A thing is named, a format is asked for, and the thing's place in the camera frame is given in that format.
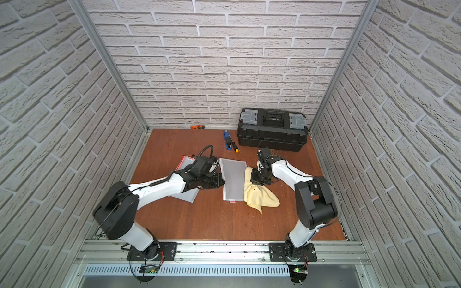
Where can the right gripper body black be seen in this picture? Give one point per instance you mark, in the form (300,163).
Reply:
(260,177)

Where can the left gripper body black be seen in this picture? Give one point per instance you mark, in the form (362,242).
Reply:
(213,180)

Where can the yellow cleaning cloth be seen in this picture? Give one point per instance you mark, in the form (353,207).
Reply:
(257,196)

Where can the white mesh document bag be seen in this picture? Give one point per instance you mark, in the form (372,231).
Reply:
(233,173)
(188,196)

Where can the red zipper mesh document bag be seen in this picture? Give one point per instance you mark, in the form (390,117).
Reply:
(185,161)

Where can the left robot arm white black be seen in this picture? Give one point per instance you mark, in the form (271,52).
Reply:
(116,212)

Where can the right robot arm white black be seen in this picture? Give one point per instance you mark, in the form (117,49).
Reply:
(315,203)

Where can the black yellow screwdriver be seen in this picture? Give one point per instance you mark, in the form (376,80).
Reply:
(234,147)

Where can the black plastic toolbox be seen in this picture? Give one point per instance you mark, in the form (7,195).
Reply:
(274,129)

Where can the blue tool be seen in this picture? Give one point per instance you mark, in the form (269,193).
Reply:
(227,140)

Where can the orange black utility knife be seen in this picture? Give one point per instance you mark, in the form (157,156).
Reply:
(197,127)

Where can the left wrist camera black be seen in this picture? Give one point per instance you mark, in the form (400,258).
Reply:
(205,166)

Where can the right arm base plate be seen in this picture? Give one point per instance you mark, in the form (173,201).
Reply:
(280,252)

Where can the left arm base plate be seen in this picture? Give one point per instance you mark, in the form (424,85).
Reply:
(157,251)

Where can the aluminium front rail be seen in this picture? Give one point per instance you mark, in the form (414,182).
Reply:
(229,252)

